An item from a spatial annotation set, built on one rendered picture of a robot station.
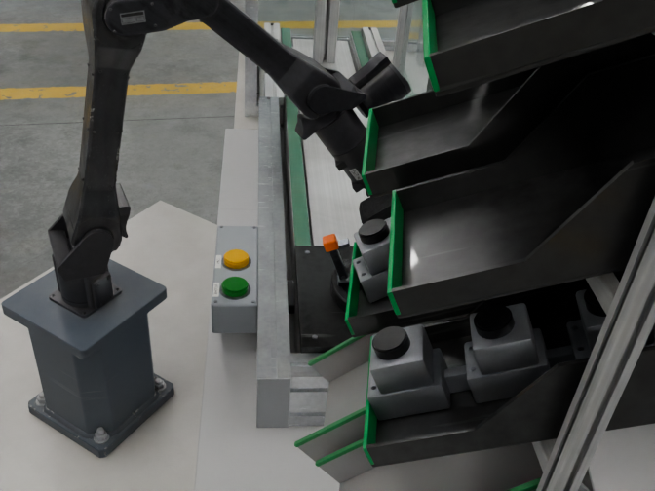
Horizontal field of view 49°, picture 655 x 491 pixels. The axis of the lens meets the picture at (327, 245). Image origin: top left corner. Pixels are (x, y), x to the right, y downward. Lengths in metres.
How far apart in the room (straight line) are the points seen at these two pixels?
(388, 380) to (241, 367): 0.56
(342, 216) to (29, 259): 1.71
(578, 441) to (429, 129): 0.31
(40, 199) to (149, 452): 2.26
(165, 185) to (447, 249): 2.73
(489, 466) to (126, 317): 0.47
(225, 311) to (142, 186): 2.16
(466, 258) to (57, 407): 0.68
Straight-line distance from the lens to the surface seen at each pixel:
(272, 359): 1.00
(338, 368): 0.90
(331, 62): 2.03
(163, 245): 1.37
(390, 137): 0.68
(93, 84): 0.80
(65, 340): 0.90
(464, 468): 0.72
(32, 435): 1.08
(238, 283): 1.09
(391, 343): 0.58
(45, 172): 3.38
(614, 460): 1.12
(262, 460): 1.01
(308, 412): 1.03
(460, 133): 0.64
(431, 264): 0.51
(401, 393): 0.60
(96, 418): 1.01
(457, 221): 0.55
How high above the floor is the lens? 1.66
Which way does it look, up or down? 36 degrees down
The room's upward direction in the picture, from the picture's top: 5 degrees clockwise
